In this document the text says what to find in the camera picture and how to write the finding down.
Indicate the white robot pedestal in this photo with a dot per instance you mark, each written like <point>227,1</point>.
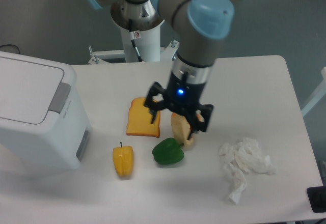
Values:
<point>142,43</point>

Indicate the green bell pepper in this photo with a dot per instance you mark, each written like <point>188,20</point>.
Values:
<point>168,152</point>

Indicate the crumpled white tissue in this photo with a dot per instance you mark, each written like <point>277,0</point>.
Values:
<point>240,159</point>

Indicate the orange toast slice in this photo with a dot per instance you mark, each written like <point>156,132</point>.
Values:
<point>139,120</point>

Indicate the white push-button trash can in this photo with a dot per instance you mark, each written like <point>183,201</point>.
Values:
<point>43,119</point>

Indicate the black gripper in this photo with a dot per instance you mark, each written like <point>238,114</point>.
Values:
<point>181,97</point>

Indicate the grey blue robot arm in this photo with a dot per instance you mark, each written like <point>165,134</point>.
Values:
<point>201,25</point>

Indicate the yellow bell pepper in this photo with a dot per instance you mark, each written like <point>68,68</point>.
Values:
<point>123,159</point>

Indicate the white table leg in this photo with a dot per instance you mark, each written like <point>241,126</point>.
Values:
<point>315,96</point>

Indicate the black device at edge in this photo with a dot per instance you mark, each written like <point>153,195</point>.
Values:
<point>316,197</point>

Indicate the pale bread slice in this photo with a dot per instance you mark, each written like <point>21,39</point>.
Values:
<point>181,130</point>

